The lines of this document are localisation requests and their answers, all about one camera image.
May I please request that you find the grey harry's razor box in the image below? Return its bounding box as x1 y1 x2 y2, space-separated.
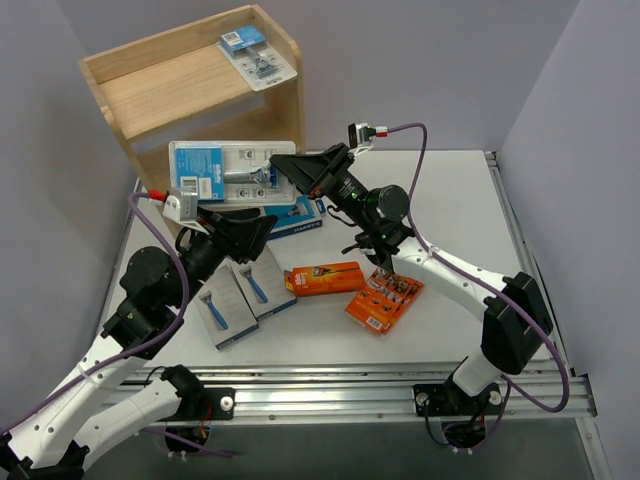
230 246 297 322
194 266 259 350

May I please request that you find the Gillette blue razor blister pack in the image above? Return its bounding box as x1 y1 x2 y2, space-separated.
216 24 297 92

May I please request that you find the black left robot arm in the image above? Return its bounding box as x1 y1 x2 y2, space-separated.
1 209 276 479

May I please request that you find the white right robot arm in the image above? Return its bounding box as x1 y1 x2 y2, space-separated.
270 144 553 413

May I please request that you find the wooden two-tier shelf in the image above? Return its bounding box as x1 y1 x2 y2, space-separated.
80 5 305 192

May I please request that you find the blue Harry's razor box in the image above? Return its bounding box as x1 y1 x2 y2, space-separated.
261 195 327 240

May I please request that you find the orange Gillette Fusion box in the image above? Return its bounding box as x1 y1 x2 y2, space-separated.
284 261 365 297

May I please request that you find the orange razor cartridge pack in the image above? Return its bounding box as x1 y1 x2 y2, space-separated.
344 267 424 335

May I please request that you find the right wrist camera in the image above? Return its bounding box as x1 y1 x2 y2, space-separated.
347 123 376 155

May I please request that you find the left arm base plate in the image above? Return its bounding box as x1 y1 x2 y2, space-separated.
172 387 236 422

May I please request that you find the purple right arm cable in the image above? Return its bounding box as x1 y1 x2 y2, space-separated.
384 121 571 446

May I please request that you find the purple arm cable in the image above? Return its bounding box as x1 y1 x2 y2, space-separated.
384 121 571 446
0 192 194 441

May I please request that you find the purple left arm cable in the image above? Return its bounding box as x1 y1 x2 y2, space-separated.
0 192 194 441

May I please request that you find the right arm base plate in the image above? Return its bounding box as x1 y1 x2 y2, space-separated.
412 382 503 418

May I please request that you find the aluminium table frame rail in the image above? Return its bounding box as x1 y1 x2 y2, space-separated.
54 149 599 429

